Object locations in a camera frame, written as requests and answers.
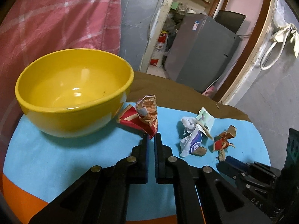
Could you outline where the pink checked cloth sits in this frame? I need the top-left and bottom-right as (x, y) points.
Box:
(0, 0), (122, 131)

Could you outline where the white hose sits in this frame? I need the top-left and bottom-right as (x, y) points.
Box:
(260, 36), (286, 70)

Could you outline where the wooden door frame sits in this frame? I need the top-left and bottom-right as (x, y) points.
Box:
(139, 0), (279, 105)

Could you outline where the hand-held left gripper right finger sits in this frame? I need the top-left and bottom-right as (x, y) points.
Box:
(154, 133), (272, 224)

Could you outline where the striped orange blue brown blanket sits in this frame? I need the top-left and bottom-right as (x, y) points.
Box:
(2, 71), (271, 224)

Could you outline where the pink slipper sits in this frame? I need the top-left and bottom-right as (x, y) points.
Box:
(203, 85), (215, 97)

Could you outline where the grey washing machine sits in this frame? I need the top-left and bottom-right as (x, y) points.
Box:
(165, 13), (241, 93)

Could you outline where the yellow bowl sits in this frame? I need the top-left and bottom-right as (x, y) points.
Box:
(15, 49), (135, 138)

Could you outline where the cream rubber glove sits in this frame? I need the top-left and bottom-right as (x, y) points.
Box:
(288, 27), (299, 59)
(271, 23), (292, 43)

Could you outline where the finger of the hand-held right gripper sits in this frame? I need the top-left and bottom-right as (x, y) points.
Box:
(217, 161), (251, 187)
(225, 156), (250, 172)

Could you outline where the pile of plastic bags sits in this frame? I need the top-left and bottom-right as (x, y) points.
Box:
(164, 3), (187, 35)

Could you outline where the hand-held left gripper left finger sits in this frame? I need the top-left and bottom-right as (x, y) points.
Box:
(29, 133), (149, 224)

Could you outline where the red yellow wrapper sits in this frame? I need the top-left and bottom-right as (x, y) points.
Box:
(213, 125), (237, 161)

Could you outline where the red brown wrapper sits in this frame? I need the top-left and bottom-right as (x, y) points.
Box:
(117, 95), (159, 139)

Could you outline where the red white sack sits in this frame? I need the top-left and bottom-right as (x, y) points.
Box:
(149, 31), (169, 67)

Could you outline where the white wrapper blue oval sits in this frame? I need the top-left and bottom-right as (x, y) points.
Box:
(179, 117), (208, 157)

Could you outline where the black flat screen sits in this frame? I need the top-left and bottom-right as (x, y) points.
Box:
(214, 10), (247, 34)

